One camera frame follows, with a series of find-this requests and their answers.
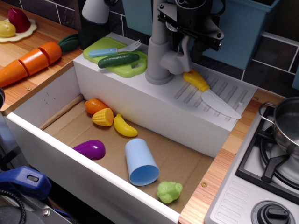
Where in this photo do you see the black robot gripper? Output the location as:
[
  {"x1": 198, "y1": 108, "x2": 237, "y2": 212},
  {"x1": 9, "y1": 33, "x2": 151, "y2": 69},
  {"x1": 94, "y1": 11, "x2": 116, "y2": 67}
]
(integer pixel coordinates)
[{"x1": 158, "y1": 0, "x2": 225, "y2": 63}]

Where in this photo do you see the grey faucet lever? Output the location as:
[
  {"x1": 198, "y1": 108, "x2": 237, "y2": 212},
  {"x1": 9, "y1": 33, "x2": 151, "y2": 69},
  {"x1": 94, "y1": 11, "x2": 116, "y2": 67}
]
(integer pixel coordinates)
[{"x1": 160, "y1": 36, "x2": 192, "y2": 75}]

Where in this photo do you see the grey toy faucet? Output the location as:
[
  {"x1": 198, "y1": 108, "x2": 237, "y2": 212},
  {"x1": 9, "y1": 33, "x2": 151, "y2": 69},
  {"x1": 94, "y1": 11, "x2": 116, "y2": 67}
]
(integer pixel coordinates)
[{"x1": 145, "y1": 0, "x2": 192, "y2": 85}]

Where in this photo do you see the teal plastic bin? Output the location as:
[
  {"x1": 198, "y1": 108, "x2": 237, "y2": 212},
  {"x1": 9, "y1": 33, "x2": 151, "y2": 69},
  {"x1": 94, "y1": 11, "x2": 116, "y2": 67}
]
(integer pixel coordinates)
[{"x1": 122, "y1": 0, "x2": 279, "y2": 70}]

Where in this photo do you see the green cutting board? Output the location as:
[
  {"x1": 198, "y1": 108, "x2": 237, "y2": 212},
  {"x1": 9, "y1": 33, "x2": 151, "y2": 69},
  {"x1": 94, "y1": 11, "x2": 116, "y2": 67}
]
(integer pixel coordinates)
[{"x1": 83, "y1": 37, "x2": 148, "y2": 78}]

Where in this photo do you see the green toy cucumber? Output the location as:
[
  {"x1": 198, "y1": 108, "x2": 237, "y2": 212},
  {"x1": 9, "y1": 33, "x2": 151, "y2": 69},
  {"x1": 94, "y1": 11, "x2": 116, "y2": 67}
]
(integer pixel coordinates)
[{"x1": 98, "y1": 53, "x2": 140, "y2": 69}]

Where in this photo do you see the yellow toy banana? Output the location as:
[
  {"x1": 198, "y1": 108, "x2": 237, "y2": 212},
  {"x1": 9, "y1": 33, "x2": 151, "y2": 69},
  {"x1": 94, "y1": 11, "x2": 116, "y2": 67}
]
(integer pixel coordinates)
[{"x1": 114, "y1": 113, "x2": 138, "y2": 137}]

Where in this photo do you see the white toy sink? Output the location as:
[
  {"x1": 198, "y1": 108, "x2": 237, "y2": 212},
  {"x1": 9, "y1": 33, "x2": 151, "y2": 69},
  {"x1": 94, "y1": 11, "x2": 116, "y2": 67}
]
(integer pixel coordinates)
[{"x1": 2, "y1": 49, "x2": 258, "y2": 224}]

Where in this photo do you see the yellow toy corn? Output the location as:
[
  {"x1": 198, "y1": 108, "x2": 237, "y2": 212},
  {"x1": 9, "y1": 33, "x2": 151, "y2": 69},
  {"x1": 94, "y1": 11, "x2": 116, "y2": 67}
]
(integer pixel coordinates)
[{"x1": 92, "y1": 108, "x2": 114, "y2": 126}]

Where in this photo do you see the small orange toy carrot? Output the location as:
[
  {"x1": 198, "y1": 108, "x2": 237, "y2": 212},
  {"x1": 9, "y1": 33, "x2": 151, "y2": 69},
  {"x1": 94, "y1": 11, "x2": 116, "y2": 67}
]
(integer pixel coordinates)
[{"x1": 85, "y1": 98, "x2": 108, "y2": 115}]

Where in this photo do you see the steel cooking pot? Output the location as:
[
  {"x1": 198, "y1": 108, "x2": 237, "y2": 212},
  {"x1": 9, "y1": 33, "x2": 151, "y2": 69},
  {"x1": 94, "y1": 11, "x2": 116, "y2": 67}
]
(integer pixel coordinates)
[{"x1": 259, "y1": 97, "x2": 299, "y2": 158}]

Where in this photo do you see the light blue plastic cup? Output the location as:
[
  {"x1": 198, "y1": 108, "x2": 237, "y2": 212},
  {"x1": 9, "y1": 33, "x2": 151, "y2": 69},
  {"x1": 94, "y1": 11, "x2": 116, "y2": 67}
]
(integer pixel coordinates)
[{"x1": 125, "y1": 138, "x2": 160, "y2": 186}]

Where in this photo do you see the purple toy eggplant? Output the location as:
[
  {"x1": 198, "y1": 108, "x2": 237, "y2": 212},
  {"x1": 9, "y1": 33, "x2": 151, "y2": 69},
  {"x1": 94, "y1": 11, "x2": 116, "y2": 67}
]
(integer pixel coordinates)
[{"x1": 73, "y1": 140, "x2": 106, "y2": 160}]

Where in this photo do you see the light green toy vegetable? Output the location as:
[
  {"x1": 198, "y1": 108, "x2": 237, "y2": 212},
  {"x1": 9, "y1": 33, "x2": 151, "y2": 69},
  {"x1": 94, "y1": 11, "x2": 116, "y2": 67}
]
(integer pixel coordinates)
[{"x1": 157, "y1": 181, "x2": 183, "y2": 204}]

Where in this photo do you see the black stove grate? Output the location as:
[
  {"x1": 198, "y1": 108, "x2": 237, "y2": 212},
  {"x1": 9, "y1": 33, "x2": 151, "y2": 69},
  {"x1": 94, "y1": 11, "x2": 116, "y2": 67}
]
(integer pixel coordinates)
[{"x1": 235, "y1": 106, "x2": 299, "y2": 200}]

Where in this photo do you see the red toy fruit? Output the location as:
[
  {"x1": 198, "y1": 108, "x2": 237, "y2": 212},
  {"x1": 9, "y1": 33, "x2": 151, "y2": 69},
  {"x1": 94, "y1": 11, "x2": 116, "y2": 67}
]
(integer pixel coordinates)
[{"x1": 7, "y1": 8, "x2": 31, "y2": 33}]

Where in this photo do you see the grey toy stove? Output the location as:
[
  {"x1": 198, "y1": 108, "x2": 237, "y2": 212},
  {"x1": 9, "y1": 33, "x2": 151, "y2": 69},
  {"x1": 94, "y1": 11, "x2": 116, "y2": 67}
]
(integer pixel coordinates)
[{"x1": 204, "y1": 104, "x2": 299, "y2": 224}]

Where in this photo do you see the cream scalloped plate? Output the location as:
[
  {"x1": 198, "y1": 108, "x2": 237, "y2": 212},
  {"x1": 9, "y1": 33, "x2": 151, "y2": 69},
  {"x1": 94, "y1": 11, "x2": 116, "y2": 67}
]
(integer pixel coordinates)
[{"x1": 0, "y1": 19, "x2": 37, "y2": 42}]

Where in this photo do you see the large orange wooden carrot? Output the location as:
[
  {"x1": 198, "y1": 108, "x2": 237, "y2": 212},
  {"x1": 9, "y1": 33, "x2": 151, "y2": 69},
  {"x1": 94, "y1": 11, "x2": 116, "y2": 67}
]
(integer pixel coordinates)
[{"x1": 0, "y1": 34, "x2": 79, "y2": 87}]

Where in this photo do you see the yellow toy potato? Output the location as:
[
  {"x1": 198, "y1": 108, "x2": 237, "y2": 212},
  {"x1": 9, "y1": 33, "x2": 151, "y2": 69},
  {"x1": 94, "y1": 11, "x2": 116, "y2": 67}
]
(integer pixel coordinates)
[{"x1": 0, "y1": 21, "x2": 16, "y2": 38}]

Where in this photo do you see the black stove knob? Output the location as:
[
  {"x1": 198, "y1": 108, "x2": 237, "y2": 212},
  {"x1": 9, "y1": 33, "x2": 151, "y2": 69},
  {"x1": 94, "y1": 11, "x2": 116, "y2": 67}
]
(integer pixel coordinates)
[{"x1": 251, "y1": 201, "x2": 296, "y2": 224}]

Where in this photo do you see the blue clamp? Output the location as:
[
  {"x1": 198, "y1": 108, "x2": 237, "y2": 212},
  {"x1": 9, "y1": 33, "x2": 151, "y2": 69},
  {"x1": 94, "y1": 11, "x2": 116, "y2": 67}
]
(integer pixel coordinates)
[{"x1": 0, "y1": 166, "x2": 51, "y2": 200}]

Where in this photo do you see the yellow handled toy knife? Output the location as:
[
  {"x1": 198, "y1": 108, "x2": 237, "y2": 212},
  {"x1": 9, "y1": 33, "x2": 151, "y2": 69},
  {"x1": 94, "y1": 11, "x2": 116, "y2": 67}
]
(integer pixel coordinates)
[{"x1": 183, "y1": 70, "x2": 242, "y2": 119}]

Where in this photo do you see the blue handled toy fork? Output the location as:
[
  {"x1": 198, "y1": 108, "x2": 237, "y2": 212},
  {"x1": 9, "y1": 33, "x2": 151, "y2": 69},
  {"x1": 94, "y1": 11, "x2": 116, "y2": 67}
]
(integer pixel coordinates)
[{"x1": 88, "y1": 40, "x2": 141, "y2": 57}]

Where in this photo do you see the black braided cable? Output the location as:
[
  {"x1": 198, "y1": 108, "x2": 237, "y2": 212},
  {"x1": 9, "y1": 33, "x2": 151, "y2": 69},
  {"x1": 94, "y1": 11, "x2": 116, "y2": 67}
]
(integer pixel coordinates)
[{"x1": 0, "y1": 189, "x2": 28, "y2": 224}]

